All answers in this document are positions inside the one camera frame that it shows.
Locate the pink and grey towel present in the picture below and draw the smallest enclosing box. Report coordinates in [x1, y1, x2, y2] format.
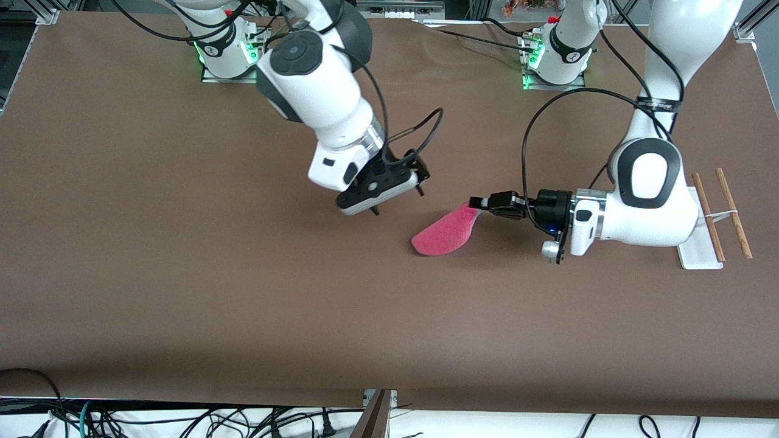
[411, 203, 481, 257]

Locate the white rack with wooden rods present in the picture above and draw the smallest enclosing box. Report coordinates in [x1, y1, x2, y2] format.
[677, 168, 753, 270]

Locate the brown table cover sheet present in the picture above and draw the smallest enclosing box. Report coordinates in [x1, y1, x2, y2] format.
[0, 11, 779, 419]

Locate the white power strip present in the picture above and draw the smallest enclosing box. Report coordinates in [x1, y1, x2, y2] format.
[356, 0, 445, 20]

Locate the orange background object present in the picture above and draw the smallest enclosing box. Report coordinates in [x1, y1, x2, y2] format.
[502, 0, 551, 17]

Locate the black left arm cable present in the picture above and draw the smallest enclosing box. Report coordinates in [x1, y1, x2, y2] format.
[522, 0, 685, 210]

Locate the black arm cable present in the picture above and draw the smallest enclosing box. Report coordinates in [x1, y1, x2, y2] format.
[107, 0, 445, 168]
[522, 0, 685, 210]

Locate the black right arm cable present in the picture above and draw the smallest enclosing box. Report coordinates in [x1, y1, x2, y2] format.
[107, 0, 445, 168]

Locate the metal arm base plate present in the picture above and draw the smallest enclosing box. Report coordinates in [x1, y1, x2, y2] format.
[201, 27, 267, 84]
[522, 33, 586, 92]

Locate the long black table cable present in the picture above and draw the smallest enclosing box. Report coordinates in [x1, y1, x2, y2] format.
[420, 22, 531, 55]

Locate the short black table cable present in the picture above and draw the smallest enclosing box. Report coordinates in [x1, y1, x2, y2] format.
[483, 17, 531, 38]

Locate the brown support post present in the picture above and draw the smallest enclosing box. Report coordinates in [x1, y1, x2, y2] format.
[350, 389, 393, 438]

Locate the black looped floor cable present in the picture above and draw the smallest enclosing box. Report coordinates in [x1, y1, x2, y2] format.
[0, 368, 65, 438]

